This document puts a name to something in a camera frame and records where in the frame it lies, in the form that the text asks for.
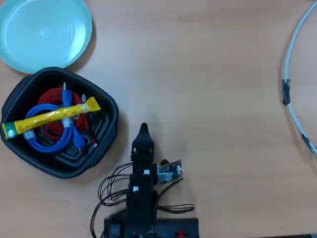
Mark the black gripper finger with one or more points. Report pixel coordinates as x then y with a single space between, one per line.
140 141
149 141

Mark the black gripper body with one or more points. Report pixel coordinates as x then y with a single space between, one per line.
144 161

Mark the yellow instant coffee stick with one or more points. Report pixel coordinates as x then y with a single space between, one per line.
49 116

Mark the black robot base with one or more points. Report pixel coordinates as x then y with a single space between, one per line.
178 225

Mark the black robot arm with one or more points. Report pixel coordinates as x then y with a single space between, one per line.
141 198

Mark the black bowl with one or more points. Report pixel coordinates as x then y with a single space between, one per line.
104 106

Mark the teal round plate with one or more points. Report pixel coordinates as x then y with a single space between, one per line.
42 34

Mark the large black tape wrap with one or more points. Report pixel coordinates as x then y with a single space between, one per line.
286 91

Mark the small black tape wrap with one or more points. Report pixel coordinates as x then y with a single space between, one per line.
304 138

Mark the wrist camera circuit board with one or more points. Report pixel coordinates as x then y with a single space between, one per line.
169 172

